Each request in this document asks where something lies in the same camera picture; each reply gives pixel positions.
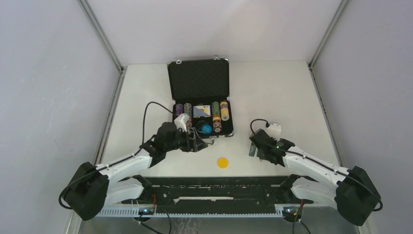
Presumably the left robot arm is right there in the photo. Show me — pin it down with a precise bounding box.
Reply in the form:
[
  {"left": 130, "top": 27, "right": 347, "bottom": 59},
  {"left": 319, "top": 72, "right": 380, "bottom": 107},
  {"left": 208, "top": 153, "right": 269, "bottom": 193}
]
[{"left": 58, "top": 122, "right": 208, "bottom": 221}]

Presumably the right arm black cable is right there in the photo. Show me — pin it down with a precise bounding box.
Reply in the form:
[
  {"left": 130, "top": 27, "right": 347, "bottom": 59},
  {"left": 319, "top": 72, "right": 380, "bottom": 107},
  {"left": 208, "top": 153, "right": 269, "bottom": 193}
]
[{"left": 249, "top": 118, "right": 384, "bottom": 212}]

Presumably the shrink-wrapped blue chip stack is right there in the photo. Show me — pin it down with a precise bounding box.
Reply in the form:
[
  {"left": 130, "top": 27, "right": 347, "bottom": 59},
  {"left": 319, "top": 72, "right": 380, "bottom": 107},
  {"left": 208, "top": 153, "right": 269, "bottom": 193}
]
[{"left": 175, "top": 103, "right": 184, "bottom": 116}]

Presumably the yellow round button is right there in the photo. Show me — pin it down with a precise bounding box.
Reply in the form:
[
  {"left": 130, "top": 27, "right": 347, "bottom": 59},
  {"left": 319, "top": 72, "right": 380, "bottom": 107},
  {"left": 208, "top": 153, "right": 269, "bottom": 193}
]
[{"left": 217, "top": 157, "right": 229, "bottom": 169}]

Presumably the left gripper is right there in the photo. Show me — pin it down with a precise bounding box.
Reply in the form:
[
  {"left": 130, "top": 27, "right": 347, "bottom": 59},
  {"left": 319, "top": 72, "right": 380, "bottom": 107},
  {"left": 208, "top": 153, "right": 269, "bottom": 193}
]
[{"left": 164, "top": 127, "right": 207, "bottom": 153}]

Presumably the yellow chip stack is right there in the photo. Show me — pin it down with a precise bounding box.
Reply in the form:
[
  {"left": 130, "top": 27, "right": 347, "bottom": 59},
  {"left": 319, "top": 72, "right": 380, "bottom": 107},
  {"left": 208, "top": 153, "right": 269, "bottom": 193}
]
[{"left": 220, "top": 100, "right": 230, "bottom": 121}]

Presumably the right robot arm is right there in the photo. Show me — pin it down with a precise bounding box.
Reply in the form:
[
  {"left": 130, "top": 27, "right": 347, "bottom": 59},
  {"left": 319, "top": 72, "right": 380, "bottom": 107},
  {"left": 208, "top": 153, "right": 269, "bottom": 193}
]
[{"left": 249, "top": 129, "right": 383, "bottom": 226}]

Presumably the black aluminium poker case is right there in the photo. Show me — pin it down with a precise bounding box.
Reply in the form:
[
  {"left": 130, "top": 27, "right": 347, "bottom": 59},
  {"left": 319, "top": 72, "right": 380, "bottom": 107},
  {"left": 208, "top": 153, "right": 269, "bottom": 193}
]
[{"left": 167, "top": 58, "right": 235, "bottom": 138}]

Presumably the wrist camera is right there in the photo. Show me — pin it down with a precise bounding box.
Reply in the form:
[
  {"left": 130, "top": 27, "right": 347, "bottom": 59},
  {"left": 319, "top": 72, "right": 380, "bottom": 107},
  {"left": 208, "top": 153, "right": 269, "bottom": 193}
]
[
  {"left": 173, "top": 113, "right": 189, "bottom": 132},
  {"left": 265, "top": 122, "right": 282, "bottom": 141}
]

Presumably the playing card deck box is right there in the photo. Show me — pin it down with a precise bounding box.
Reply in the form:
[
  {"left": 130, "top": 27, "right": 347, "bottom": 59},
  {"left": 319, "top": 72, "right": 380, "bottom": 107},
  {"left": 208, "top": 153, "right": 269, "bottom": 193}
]
[{"left": 192, "top": 105, "right": 211, "bottom": 118}]

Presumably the blue round button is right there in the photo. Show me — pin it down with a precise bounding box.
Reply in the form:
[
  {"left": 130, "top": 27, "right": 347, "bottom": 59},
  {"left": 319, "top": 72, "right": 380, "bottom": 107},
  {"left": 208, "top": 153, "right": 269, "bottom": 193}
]
[{"left": 201, "top": 124, "right": 212, "bottom": 135}]

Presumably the grey cable duct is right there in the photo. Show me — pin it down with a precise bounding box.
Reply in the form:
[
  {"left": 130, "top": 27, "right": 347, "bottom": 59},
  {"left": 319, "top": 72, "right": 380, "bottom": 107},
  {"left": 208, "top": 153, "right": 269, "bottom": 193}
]
[{"left": 96, "top": 206, "right": 284, "bottom": 218}]

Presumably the right circuit board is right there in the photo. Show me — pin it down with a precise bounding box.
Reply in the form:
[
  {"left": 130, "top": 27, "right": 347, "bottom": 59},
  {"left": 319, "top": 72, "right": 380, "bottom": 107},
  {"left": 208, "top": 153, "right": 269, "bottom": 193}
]
[{"left": 282, "top": 207, "right": 302, "bottom": 216}]

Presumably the left aluminium frame post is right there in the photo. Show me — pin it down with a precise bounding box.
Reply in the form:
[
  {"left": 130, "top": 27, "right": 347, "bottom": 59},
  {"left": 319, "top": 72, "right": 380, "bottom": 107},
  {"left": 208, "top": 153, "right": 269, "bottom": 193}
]
[{"left": 63, "top": 0, "right": 127, "bottom": 234}]

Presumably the circuit board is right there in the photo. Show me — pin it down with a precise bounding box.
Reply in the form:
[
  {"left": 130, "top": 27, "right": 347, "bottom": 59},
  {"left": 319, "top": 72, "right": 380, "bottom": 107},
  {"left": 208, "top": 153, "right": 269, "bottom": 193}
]
[
  {"left": 138, "top": 208, "right": 155, "bottom": 216},
  {"left": 282, "top": 207, "right": 302, "bottom": 216}
]

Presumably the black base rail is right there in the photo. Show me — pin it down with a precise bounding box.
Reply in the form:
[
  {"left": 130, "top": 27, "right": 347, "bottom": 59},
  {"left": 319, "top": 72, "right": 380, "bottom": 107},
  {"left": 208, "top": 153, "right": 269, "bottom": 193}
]
[{"left": 131, "top": 176, "right": 301, "bottom": 213}]

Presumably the aluminium frame post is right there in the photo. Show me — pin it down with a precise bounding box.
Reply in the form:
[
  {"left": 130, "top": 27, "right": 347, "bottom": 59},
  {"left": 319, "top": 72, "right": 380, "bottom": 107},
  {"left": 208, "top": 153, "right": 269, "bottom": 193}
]
[
  {"left": 63, "top": 0, "right": 127, "bottom": 234},
  {"left": 307, "top": 0, "right": 378, "bottom": 234}
]

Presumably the left circuit board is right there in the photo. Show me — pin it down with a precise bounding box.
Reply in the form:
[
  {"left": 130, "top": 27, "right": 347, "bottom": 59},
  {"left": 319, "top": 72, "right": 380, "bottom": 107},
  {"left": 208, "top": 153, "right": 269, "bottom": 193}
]
[{"left": 138, "top": 208, "right": 155, "bottom": 216}]

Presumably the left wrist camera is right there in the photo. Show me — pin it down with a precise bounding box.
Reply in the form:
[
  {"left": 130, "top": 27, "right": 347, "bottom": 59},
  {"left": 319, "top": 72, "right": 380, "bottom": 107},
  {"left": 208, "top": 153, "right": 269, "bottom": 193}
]
[{"left": 173, "top": 113, "right": 189, "bottom": 132}]

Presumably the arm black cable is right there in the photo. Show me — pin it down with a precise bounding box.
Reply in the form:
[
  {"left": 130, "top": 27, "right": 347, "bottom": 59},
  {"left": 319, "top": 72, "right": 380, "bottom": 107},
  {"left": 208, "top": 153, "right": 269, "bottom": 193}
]
[
  {"left": 249, "top": 118, "right": 384, "bottom": 212},
  {"left": 58, "top": 101, "right": 178, "bottom": 210}
]

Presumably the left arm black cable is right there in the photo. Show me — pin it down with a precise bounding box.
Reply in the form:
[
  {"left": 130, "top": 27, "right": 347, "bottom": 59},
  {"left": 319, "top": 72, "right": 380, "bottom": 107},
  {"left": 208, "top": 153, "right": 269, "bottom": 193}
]
[{"left": 58, "top": 101, "right": 178, "bottom": 210}]

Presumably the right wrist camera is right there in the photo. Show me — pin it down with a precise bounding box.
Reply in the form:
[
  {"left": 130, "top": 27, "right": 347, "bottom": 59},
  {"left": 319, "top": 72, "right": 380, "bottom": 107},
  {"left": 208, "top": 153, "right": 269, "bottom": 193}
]
[{"left": 265, "top": 122, "right": 282, "bottom": 141}]

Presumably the right aluminium frame post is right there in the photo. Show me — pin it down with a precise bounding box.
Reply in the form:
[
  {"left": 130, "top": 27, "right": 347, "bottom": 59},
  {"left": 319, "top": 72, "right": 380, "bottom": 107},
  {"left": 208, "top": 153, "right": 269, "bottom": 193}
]
[{"left": 307, "top": 0, "right": 378, "bottom": 234}]

